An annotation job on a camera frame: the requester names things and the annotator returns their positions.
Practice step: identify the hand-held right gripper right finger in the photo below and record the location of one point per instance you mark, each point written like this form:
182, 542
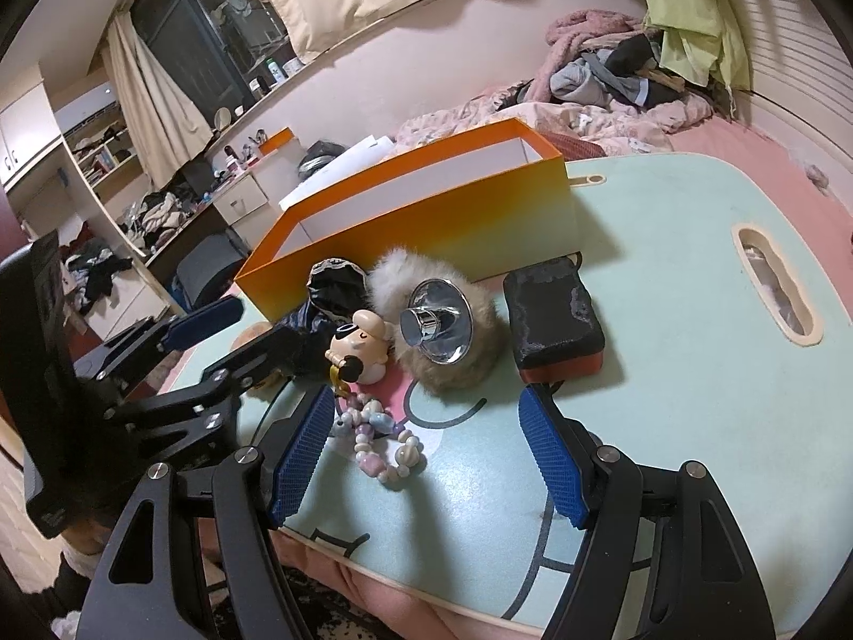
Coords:
553, 460

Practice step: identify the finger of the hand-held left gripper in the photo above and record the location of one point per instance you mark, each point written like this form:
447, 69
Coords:
206, 320
266, 353

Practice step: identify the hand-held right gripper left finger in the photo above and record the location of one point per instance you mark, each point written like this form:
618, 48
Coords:
300, 460

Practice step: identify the black lace scrunchie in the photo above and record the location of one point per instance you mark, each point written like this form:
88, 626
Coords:
336, 293

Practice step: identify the fluffy beige scrunchie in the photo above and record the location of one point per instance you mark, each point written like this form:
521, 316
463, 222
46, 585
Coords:
393, 280

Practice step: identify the orange cardboard box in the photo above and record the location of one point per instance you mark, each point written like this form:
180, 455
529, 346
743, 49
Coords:
466, 213

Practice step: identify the black office chair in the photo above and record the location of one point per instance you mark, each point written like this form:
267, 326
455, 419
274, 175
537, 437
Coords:
203, 270

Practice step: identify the pale clothes heap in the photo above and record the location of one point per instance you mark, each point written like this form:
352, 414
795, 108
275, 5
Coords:
160, 213

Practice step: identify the white drawer unit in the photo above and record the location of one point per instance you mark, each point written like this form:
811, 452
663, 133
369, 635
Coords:
243, 203

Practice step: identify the black red block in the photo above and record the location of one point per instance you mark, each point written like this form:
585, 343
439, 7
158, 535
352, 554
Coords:
550, 320

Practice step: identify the black white patterned cloth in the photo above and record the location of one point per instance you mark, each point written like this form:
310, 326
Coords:
326, 603

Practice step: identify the group of cosmetic bottles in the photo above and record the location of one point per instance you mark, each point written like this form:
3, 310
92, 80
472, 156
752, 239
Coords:
243, 153

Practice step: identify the chrome funnel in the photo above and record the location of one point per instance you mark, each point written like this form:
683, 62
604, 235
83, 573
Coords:
446, 320

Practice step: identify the white shelf unit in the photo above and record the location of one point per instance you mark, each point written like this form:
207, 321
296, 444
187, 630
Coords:
100, 160

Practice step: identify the small orange white box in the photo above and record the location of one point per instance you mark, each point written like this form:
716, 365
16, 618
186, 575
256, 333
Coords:
276, 140

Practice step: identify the dark grey bundle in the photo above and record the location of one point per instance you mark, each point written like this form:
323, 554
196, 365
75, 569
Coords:
321, 158

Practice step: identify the small round mirror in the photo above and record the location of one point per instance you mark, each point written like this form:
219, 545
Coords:
223, 118

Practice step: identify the narrow beige curtain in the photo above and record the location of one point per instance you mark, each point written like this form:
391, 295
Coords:
153, 100

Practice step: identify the dark bottle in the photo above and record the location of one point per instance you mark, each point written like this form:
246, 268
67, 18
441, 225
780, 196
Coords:
258, 86

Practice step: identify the tall white bottle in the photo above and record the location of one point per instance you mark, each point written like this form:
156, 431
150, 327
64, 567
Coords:
273, 72

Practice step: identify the white jar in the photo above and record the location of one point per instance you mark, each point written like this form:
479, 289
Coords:
293, 66

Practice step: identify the dark window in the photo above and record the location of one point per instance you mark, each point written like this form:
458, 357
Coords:
200, 33

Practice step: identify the pink floral duvet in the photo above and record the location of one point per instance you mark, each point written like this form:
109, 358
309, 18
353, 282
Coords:
466, 120

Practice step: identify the red cushion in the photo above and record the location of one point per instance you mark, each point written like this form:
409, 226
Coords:
586, 146

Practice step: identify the small crumpled wrapper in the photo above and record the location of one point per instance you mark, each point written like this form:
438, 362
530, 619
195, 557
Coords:
816, 174

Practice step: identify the white slatted closet doors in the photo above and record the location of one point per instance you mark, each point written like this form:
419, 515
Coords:
800, 80

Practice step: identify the lime green garment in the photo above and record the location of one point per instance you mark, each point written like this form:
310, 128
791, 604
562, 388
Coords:
686, 20

